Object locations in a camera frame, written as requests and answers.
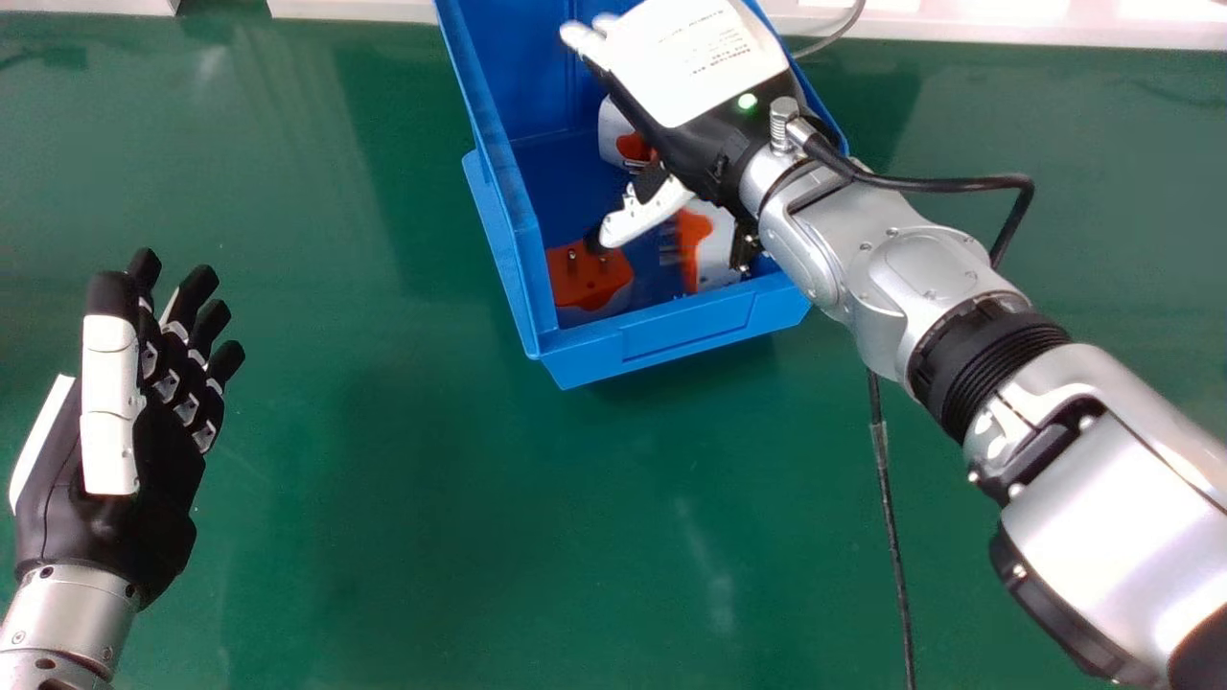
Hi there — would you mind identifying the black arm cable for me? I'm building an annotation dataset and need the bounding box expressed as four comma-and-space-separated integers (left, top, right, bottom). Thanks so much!
784, 117, 1036, 690

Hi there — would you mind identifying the white-and-orange plug adapter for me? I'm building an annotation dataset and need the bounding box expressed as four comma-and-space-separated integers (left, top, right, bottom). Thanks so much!
545, 241, 636, 314
668, 199, 748, 293
597, 95, 662, 174

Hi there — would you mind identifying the blue plastic bin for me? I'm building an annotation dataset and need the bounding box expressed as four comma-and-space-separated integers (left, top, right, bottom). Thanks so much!
431, 0, 849, 391

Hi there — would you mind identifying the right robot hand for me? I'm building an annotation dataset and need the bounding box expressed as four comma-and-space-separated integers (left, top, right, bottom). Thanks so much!
560, 0, 811, 249

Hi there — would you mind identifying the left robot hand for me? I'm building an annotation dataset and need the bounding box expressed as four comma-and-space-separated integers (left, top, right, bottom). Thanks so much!
9, 247, 246, 610

